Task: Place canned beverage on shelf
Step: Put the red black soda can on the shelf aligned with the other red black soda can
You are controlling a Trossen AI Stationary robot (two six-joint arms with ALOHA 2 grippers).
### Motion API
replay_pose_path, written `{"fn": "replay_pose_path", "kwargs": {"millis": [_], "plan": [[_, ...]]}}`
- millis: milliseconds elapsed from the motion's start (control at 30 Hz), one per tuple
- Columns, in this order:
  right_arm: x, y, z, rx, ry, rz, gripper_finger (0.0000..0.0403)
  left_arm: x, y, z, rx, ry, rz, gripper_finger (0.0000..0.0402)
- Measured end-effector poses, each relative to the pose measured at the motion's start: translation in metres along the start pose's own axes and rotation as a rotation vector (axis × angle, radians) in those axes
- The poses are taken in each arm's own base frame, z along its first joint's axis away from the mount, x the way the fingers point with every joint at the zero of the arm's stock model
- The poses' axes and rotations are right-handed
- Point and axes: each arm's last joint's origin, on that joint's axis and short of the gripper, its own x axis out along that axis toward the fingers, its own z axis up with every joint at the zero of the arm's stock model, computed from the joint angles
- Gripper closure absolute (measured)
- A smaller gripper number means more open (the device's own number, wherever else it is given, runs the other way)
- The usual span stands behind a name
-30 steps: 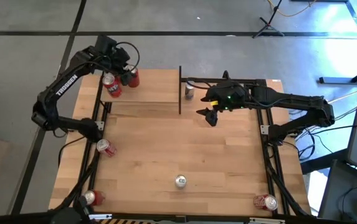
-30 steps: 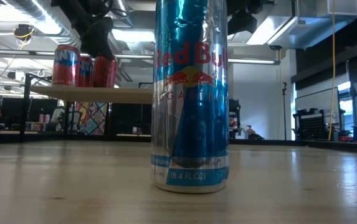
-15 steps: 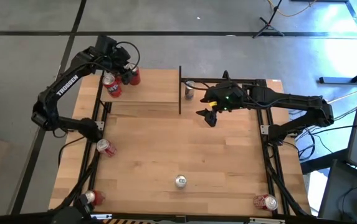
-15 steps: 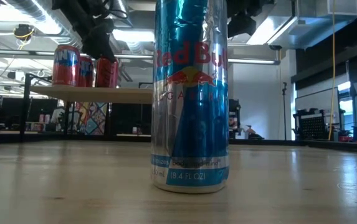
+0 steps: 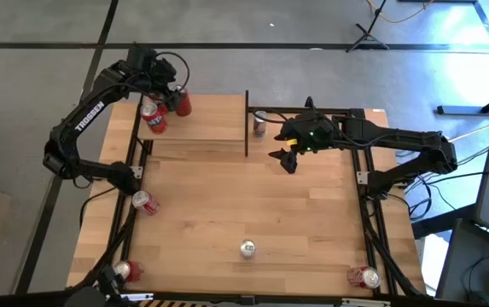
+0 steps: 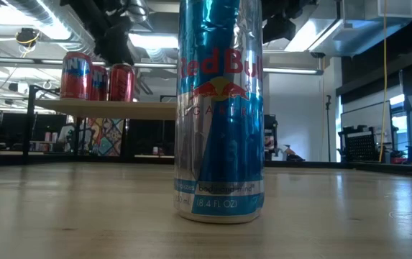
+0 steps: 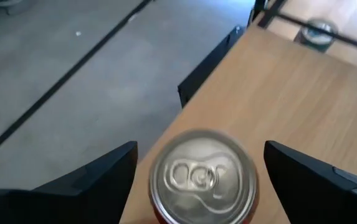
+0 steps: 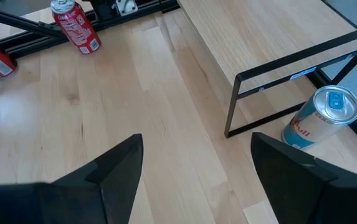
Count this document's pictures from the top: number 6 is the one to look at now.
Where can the ribbed silver ventilation duct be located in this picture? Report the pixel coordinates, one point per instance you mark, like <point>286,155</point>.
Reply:
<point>65,28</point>

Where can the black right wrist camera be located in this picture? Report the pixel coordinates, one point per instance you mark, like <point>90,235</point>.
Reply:
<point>279,28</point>

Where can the black perforated cart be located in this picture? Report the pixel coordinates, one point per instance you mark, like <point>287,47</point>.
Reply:
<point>360,145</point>

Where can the large silver air duct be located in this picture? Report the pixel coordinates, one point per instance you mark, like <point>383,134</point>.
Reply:
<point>335,36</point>

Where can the black computer monitor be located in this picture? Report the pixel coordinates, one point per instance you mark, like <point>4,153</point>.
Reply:
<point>49,126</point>

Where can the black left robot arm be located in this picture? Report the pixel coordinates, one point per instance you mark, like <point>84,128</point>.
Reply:
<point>83,7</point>

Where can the wooden shelf black legs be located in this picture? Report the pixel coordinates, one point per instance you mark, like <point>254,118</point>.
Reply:
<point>101,109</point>

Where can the small red container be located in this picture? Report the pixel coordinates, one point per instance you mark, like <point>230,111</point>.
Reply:
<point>398,160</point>

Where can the black equipment rack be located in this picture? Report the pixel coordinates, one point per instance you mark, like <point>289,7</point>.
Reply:
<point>272,126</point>

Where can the blue silver Red Bull can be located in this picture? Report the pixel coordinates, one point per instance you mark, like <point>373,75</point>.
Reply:
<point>220,144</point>

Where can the red Coca-Cola can black script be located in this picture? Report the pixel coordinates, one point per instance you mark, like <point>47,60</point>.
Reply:
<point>121,84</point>

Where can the colourful patterned panel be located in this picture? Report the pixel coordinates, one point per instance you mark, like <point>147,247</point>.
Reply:
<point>105,138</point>

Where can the silver spiral duct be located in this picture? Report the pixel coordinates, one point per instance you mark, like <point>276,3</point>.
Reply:
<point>139,11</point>

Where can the black tripod stand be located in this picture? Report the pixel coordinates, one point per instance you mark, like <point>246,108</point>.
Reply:
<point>328,126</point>

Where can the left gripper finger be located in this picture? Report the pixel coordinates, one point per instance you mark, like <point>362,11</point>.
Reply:
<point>126,54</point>
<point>111,54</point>

